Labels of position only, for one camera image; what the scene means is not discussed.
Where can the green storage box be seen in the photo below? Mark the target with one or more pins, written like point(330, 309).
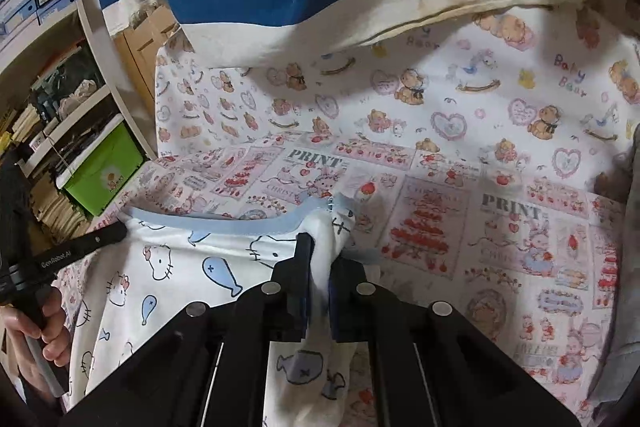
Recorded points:
point(105, 172)

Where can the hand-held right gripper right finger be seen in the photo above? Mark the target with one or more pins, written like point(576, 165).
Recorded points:
point(345, 307)

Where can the wooden door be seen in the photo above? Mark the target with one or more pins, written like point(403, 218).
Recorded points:
point(145, 52)

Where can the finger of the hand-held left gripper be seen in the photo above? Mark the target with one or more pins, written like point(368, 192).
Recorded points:
point(100, 237)

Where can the grey folded sweatpants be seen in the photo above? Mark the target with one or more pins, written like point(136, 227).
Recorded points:
point(625, 332)

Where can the person's left hand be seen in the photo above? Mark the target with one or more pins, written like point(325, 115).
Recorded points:
point(54, 322)

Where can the strawberry print blanket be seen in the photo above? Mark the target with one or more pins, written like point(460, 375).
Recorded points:
point(475, 257)

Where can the white shelf unit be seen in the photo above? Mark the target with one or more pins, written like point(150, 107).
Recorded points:
point(107, 77)

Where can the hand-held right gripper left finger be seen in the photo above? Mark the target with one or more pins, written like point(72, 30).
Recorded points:
point(300, 307)

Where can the bear print bedsheet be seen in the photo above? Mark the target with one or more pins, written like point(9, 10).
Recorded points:
point(400, 107)

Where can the white cat print pants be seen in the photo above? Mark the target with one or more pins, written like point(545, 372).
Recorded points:
point(190, 267)

